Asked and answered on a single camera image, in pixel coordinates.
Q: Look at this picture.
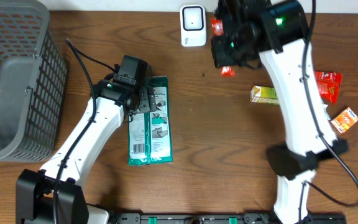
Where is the small red Nescafe packet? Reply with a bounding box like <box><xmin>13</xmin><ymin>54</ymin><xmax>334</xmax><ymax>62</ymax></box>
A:
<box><xmin>211</xmin><ymin>17</ymin><xmax>235</xmax><ymax>77</ymax></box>

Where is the dark green packet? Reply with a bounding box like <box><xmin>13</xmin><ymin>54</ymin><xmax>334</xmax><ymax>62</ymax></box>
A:
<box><xmin>128</xmin><ymin>77</ymin><xmax>173</xmax><ymax>166</ymax></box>

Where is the yellow green juice carton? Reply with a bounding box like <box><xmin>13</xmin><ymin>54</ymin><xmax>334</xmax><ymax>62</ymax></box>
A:
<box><xmin>250</xmin><ymin>85</ymin><xmax>279</xmax><ymax>105</ymax></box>

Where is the red snack bag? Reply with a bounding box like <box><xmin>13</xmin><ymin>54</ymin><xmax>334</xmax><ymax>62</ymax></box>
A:
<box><xmin>314</xmin><ymin>71</ymin><xmax>342</xmax><ymax>104</ymax></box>

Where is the small orange tissue pack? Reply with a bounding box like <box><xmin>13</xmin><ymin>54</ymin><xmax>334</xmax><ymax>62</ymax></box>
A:
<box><xmin>331</xmin><ymin>107</ymin><xmax>358</xmax><ymax>134</ymax></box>

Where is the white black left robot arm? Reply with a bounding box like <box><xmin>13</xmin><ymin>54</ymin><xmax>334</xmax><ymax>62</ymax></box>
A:
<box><xmin>16</xmin><ymin>80</ymin><xmax>156</xmax><ymax>223</ymax></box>

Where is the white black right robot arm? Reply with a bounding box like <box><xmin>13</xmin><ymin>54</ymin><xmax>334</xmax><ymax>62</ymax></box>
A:
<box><xmin>211</xmin><ymin>1</ymin><xmax>347</xmax><ymax>223</ymax></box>

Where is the white barcode scanner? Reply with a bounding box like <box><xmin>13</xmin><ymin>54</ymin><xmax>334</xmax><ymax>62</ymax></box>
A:
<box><xmin>180</xmin><ymin>4</ymin><xmax>207</xmax><ymax>47</ymax></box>

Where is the grey plastic shopping basket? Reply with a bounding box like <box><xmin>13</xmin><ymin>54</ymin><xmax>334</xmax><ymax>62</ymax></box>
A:
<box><xmin>0</xmin><ymin>1</ymin><xmax>68</xmax><ymax>162</ymax></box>

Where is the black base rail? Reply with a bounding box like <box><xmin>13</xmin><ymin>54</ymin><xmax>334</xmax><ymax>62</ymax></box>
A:
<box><xmin>85</xmin><ymin>203</ymin><xmax>347</xmax><ymax>224</ymax></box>

